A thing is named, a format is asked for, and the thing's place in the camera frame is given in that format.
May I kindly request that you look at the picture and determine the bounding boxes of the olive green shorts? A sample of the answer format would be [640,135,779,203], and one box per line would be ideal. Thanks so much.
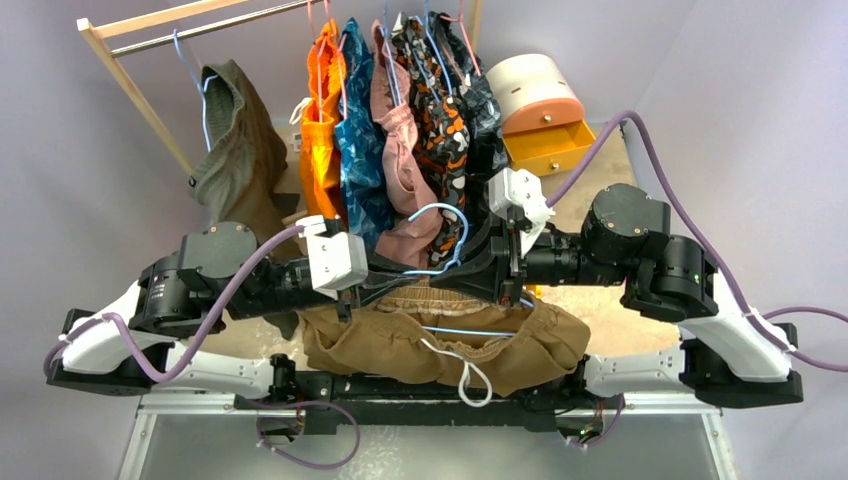
[188,60,306,340]

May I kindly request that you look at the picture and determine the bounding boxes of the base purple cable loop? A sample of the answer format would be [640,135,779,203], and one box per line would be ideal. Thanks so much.
[255,400,363,472]

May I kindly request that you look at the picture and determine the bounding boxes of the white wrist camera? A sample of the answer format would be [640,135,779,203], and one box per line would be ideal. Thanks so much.
[486,168,556,258]
[295,215,368,300]

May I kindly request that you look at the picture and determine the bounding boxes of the dark grey patterned shorts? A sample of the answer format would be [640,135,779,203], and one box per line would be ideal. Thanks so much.
[428,12,509,222]

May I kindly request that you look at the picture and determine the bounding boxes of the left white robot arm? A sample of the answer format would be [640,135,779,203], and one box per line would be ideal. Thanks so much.
[43,220,414,409]

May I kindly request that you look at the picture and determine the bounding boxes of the pink shorts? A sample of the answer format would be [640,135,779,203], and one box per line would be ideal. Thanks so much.
[370,21,443,269]

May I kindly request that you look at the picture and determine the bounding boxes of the light blue wire hanger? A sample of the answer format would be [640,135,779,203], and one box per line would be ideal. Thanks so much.
[385,203,534,338]

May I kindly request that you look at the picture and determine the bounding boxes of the cream orange drawer box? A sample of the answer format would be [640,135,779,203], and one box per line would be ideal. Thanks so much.
[486,53,595,177]

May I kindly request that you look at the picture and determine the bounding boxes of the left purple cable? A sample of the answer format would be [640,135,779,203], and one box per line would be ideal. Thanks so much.
[43,223,307,386]

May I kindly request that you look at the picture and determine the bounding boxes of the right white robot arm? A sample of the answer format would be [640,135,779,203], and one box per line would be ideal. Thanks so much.
[432,183,803,409]

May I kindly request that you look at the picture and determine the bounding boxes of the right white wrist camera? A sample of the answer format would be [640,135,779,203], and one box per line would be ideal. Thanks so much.
[486,168,556,258]

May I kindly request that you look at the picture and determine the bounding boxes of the wooden clothes rack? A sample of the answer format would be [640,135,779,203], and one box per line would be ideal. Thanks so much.
[76,1,484,219]

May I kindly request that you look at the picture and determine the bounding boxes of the tan brown shorts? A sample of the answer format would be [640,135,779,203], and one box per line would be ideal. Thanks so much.
[299,282,591,396]

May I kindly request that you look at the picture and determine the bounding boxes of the orange black patterned shorts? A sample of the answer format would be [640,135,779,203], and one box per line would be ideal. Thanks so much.
[389,14,476,269]

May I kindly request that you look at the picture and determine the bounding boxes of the blue patterned shorts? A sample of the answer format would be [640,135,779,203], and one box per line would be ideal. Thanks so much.
[334,18,394,250]

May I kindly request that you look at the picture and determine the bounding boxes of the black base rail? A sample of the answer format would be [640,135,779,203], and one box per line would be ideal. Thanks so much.
[234,371,624,436]

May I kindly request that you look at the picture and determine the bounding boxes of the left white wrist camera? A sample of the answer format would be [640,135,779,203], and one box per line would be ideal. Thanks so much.
[295,215,368,300]

